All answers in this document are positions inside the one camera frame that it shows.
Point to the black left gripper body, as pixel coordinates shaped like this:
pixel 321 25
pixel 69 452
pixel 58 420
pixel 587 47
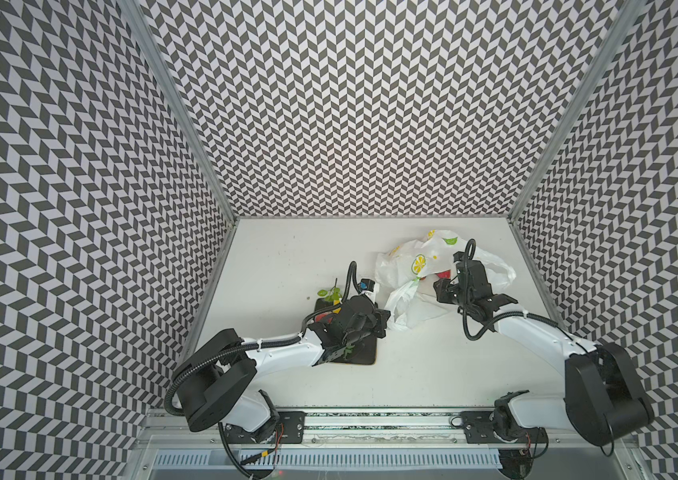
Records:
pixel 376 326

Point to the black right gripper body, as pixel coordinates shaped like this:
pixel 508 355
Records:
pixel 456 291

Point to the yellow fake pear with leaves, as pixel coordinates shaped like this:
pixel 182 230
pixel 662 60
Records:
pixel 329 296

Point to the white plastic bag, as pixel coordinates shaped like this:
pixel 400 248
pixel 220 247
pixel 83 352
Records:
pixel 409 271

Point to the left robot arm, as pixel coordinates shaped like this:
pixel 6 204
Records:
pixel 213 386

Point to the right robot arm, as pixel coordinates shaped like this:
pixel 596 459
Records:
pixel 603 398

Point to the black tray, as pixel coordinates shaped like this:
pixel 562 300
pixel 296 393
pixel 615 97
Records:
pixel 365 350

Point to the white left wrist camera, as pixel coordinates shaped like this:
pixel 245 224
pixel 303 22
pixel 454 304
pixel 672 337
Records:
pixel 367 287

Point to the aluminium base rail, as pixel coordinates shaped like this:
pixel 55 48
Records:
pixel 329 427

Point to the aluminium corner post right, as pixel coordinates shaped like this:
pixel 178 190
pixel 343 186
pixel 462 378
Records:
pixel 613 40

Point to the aluminium corner post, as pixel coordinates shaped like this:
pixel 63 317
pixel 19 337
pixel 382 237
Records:
pixel 144 38
pixel 613 40

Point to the aluminium corner post left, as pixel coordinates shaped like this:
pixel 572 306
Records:
pixel 144 38

